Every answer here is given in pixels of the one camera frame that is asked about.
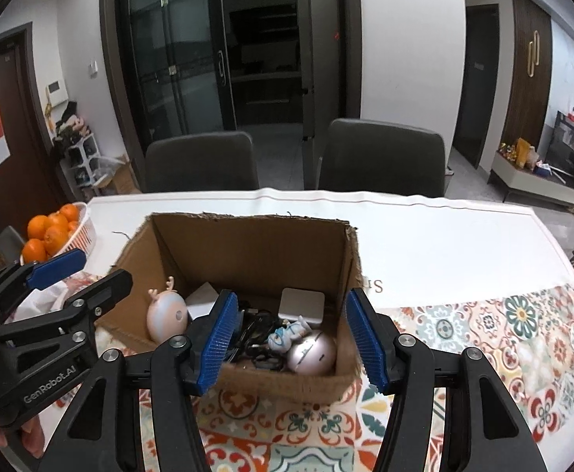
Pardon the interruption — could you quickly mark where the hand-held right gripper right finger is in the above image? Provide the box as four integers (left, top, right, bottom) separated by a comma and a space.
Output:
345, 288, 548, 472

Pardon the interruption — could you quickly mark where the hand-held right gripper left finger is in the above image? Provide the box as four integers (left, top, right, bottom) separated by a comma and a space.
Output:
36, 289, 241, 472

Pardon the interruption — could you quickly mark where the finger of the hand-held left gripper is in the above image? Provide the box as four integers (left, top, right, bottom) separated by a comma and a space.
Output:
0, 269, 134, 355
0, 249, 87, 324

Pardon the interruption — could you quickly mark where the black round cable reel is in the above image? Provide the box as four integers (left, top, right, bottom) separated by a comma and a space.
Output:
225, 305, 288, 372

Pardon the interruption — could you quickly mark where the white battery charger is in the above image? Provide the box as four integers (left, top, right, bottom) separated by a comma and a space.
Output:
185, 282, 221, 320

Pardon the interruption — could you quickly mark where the silver round ball device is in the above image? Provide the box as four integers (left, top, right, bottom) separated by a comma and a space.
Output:
286, 332, 337, 377

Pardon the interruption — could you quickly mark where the pink round deer toy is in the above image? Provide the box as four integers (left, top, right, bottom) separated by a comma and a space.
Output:
146, 276, 190, 345

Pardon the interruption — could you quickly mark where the small blue white figure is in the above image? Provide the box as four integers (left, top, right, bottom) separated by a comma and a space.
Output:
267, 319, 313, 355

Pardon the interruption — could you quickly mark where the white power adapter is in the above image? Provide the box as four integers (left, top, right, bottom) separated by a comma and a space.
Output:
278, 288, 326, 328

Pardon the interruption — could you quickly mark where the brown cardboard box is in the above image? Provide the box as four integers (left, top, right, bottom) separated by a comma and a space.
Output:
95, 212, 361, 404

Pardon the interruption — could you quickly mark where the person's left hand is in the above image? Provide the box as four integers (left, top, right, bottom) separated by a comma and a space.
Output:
19, 415, 47, 458

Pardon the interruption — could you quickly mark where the floral tissue box cover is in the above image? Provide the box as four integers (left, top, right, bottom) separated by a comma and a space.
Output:
63, 273, 116, 296

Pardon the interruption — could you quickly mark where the white tissue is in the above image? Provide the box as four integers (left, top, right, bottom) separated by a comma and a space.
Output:
16, 280, 72, 325

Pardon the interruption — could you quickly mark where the white plastic basket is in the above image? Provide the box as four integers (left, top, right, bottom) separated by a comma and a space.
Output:
19, 201, 97, 266

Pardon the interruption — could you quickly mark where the open cardboard carton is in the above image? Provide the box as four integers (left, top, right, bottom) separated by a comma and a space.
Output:
93, 155, 140, 197

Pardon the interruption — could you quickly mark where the white shoe rack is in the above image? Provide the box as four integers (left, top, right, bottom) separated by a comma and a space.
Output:
63, 133, 101, 188

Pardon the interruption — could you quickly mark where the brown wooden door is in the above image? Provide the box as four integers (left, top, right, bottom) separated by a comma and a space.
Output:
0, 29, 72, 237

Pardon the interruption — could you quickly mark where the pile of plush toys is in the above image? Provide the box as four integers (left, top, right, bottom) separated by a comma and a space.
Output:
53, 101, 94, 141

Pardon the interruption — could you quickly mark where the grey dining chair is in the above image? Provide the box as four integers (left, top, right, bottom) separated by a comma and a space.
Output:
316, 118, 447, 198
144, 131, 259, 192

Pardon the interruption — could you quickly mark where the white intercom panel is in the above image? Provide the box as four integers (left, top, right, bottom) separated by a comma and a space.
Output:
46, 81, 68, 106

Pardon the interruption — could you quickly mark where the white television cabinet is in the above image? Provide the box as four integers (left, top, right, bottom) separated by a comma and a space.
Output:
488, 150, 574, 207

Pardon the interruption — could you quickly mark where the dark glass sliding door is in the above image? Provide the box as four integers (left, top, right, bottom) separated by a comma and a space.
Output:
99, 0, 317, 192

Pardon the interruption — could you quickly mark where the dark interior door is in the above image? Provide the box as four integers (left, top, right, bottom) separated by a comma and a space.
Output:
451, 4, 500, 170

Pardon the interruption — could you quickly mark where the wood panel with gold handle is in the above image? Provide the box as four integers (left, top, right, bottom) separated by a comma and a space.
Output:
500, 0, 553, 153

